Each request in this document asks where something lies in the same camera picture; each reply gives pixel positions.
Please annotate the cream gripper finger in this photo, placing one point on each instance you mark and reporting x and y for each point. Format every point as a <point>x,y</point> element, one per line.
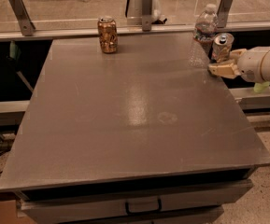
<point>228,69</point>
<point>236,54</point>

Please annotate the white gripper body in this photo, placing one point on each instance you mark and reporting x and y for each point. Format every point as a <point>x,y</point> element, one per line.
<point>250,64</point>

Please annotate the silver blue redbull can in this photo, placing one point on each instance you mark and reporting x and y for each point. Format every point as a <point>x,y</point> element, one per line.
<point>221,47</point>

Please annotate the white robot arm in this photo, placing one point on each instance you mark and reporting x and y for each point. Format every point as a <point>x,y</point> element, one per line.
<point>265,68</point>

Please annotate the clear plastic water bottle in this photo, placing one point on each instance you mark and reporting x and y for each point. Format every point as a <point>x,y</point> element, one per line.
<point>206,27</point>

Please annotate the orange soda can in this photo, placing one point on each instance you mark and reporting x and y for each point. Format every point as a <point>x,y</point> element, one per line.
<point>108,36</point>

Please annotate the small green object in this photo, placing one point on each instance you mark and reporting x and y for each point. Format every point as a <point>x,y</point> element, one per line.
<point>260,87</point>

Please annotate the right metal rail bracket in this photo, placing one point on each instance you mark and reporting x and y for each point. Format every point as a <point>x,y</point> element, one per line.
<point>223,12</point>

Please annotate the metal rail bracket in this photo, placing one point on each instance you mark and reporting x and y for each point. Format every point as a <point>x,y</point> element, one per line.
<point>223,12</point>
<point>22,16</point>
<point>146,15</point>

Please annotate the middle metal rail bracket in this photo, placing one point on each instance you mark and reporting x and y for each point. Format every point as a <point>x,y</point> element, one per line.
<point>146,15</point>

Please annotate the grey drawer with black handle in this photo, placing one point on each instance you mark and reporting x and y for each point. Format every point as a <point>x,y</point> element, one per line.
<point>193,204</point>

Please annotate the left metal rail bracket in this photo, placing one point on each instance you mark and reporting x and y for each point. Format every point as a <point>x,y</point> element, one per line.
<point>22,16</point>

